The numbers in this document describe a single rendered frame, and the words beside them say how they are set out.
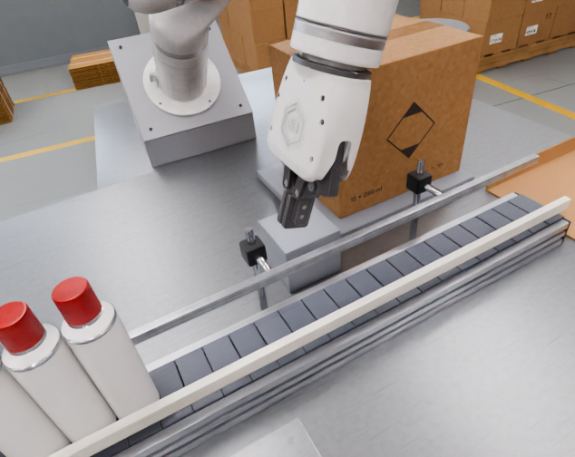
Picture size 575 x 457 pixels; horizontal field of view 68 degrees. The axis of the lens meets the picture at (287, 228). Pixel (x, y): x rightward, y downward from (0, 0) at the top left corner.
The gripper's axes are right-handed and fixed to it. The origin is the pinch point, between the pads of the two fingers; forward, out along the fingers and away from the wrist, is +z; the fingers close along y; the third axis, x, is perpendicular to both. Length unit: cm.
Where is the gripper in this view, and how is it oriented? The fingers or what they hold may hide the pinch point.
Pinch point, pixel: (296, 209)
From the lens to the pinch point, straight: 46.9
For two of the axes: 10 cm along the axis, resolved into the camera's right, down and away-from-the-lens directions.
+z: -2.1, 8.5, 4.7
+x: 8.6, -0.7, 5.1
